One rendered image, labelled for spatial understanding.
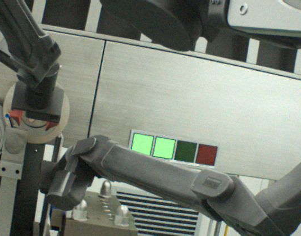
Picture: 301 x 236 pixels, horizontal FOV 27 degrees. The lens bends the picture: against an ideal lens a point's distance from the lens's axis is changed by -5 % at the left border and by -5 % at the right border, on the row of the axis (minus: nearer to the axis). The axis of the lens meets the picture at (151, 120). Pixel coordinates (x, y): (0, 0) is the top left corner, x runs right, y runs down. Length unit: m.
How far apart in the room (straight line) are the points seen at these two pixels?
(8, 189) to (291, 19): 1.06
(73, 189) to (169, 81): 0.62
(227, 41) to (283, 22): 1.50
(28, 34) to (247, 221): 0.45
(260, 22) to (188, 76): 1.37
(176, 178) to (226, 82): 0.81
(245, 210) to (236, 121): 0.95
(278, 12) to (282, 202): 0.50
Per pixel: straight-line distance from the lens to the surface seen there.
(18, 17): 0.99
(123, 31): 1.82
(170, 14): 0.52
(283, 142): 1.87
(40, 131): 1.39
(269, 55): 1.92
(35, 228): 1.63
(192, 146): 1.78
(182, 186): 1.01
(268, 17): 0.40
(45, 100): 1.24
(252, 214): 0.86
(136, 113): 1.75
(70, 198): 1.22
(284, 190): 0.87
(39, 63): 1.12
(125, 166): 1.13
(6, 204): 1.38
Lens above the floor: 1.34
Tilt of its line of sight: 3 degrees down
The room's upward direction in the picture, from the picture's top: 10 degrees clockwise
